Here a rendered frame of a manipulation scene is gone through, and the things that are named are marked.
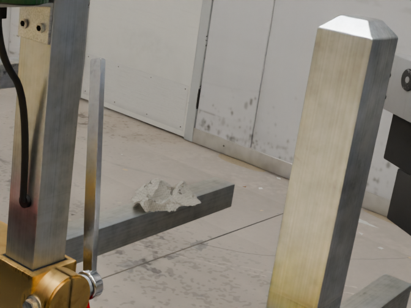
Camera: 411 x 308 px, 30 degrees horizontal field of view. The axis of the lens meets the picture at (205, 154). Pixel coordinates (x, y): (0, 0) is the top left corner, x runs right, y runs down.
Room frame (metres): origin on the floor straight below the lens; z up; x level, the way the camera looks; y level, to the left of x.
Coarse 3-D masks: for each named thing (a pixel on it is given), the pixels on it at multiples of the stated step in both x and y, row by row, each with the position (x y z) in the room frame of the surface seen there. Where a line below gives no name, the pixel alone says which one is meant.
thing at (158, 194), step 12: (156, 180) 0.80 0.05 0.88; (144, 192) 0.76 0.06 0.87; (156, 192) 0.77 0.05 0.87; (168, 192) 0.78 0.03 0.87; (180, 192) 0.78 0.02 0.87; (144, 204) 0.74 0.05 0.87; (156, 204) 0.75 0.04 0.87; (168, 204) 0.75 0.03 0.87; (180, 204) 0.77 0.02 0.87; (192, 204) 0.78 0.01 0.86
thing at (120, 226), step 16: (192, 192) 0.82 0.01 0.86; (208, 192) 0.83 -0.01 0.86; (224, 192) 0.86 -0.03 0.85; (112, 208) 0.74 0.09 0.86; (128, 208) 0.75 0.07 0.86; (176, 208) 0.78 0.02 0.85; (192, 208) 0.81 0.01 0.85; (208, 208) 0.83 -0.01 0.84; (224, 208) 0.86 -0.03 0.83; (80, 224) 0.69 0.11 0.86; (112, 224) 0.70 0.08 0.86; (128, 224) 0.72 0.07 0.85; (144, 224) 0.74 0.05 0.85; (160, 224) 0.76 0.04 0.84; (176, 224) 0.78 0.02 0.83; (80, 240) 0.66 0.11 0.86; (112, 240) 0.70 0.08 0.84; (128, 240) 0.72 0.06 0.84; (80, 256) 0.66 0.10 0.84
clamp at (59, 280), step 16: (0, 224) 0.64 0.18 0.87; (0, 240) 0.61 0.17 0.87; (0, 256) 0.58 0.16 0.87; (0, 272) 0.57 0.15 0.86; (16, 272) 0.56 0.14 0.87; (32, 272) 0.56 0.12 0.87; (48, 272) 0.56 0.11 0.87; (64, 272) 0.57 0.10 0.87; (0, 288) 0.57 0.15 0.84; (16, 288) 0.56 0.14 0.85; (32, 288) 0.55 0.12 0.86; (48, 288) 0.55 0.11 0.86; (64, 288) 0.55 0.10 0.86; (80, 288) 0.57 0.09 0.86; (0, 304) 0.57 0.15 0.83; (16, 304) 0.56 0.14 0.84; (32, 304) 0.54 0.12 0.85; (48, 304) 0.54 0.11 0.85; (64, 304) 0.55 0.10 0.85; (80, 304) 0.57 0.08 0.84
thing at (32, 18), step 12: (0, 12) 0.54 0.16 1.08; (24, 12) 0.57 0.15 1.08; (36, 12) 0.57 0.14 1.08; (48, 12) 0.56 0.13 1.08; (0, 24) 0.54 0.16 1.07; (24, 24) 0.57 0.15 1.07; (36, 24) 0.57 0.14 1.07; (48, 24) 0.56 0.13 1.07; (0, 36) 0.54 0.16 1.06; (24, 36) 0.57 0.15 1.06; (36, 36) 0.57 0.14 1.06; (48, 36) 0.56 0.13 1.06; (0, 48) 0.54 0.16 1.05; (12, 72) 0.55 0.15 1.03; (24, 96) 0.56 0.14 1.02; (24, 108) 0.56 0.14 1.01; (24, 120) 0.56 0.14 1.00; (24, 132) 0.56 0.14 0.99; (24, 144) 0.56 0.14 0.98; (24, 156) 0.56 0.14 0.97; (24, 168) 0.56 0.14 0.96; (24, 180) 0.56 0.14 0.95; (24, 192) 0.56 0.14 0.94; (24, 204) 0.56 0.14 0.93
